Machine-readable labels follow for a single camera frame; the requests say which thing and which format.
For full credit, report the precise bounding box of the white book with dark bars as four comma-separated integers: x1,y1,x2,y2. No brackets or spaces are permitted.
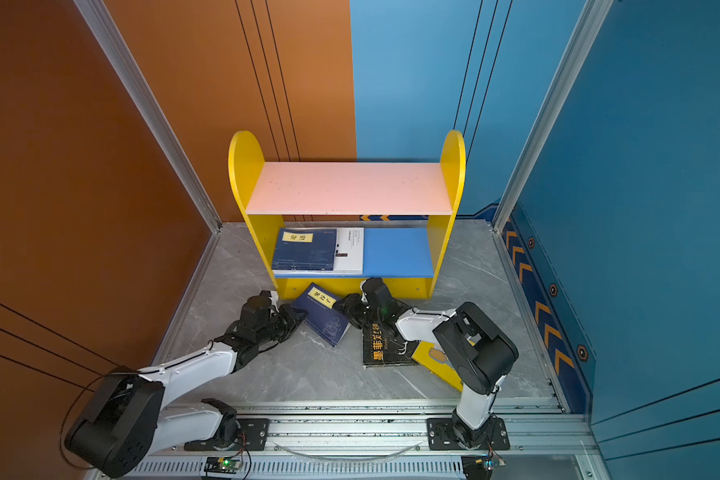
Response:
272,227,364,278

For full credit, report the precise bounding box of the yellow cartoon cover book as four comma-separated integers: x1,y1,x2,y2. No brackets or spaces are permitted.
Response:
412,341,463,392

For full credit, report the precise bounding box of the aluminium front rail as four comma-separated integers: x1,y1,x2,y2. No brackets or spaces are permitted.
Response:
128,396,609,479

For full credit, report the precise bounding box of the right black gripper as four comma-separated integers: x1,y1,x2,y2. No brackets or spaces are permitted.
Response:
331,294,385,331

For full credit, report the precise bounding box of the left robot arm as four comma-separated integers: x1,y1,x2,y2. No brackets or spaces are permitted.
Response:
59,291,308,478

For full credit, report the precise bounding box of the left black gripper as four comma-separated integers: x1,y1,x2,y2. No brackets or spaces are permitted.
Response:
257,304,310,348

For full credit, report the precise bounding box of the yellow pink blue bookshelf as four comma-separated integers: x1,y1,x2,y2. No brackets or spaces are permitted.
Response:
228,130,466,299

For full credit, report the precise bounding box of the green circuit board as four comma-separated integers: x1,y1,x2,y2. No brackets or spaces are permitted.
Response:
203,457,245,476
461,456,506,480

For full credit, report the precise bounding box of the dark blue book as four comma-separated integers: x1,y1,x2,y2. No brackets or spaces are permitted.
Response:
271,228,337,271
291,283,350,347

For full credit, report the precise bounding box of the left green circuit board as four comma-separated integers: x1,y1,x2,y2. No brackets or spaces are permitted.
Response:
203,457,245,476

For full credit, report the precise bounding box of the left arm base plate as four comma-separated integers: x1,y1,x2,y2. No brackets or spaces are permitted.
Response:
183,418,270,452

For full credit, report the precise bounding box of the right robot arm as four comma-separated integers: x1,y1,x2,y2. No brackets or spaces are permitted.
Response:
333,277,519,450

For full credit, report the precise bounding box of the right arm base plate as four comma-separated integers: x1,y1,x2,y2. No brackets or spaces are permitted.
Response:
426,415,511,451

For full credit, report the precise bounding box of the right green circuit board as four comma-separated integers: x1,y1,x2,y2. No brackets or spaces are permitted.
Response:
461,456,506,480

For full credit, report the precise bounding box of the black book yellow title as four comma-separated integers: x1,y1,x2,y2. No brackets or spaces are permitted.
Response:
362,324,419,368

